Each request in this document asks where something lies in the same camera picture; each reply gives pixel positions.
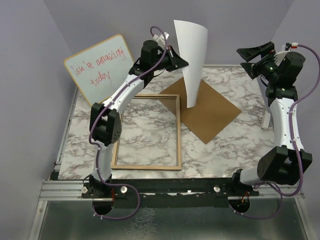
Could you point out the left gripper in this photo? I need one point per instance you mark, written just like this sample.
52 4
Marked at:
176 61

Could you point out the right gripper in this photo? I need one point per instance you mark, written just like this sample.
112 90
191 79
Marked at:
249 54

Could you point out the landscape photo print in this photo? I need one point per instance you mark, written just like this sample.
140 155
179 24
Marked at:
192 41

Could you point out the brown backing board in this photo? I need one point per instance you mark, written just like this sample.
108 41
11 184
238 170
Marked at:
211 114

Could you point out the clear acrylic sheet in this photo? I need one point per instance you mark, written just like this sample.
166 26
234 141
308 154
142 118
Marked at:
150 140

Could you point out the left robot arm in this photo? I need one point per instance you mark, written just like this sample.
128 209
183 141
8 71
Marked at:
105 126

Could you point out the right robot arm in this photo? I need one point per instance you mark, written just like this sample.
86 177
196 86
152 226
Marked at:
287 161

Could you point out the whiteboard with red writing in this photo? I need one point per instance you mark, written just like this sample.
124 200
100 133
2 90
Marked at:
100 70

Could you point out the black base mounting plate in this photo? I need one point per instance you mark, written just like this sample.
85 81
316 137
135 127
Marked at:
166 192

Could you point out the aluminium rail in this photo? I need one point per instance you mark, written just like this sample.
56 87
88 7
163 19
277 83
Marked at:
73 190

